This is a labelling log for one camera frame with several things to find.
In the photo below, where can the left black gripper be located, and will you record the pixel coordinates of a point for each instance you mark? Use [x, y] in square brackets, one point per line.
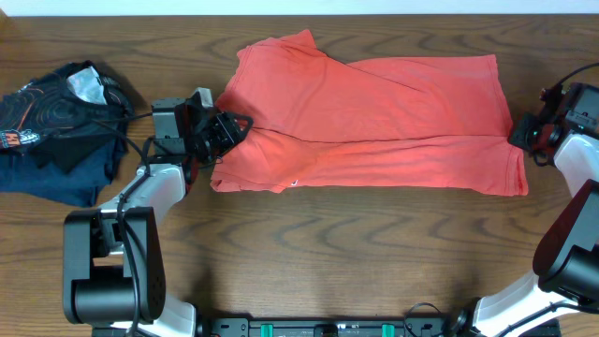
[224, 132]

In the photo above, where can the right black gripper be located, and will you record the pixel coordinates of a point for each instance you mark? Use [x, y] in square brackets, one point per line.
[522, 136]

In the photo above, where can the red t-shirt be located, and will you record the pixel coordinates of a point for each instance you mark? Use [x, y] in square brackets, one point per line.
[438, 122]

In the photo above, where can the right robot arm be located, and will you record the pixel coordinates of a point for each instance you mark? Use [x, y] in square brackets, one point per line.
[564, 276]

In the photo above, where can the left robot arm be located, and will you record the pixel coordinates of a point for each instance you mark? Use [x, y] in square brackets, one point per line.
[113, 271]

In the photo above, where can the black graphic t-shirt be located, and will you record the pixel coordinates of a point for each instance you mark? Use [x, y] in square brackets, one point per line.
[64, 116]

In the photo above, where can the navy blue folded garment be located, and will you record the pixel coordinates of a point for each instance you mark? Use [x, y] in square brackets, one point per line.
[79, 187]

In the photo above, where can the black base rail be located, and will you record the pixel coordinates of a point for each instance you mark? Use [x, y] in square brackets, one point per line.
[242, 327]

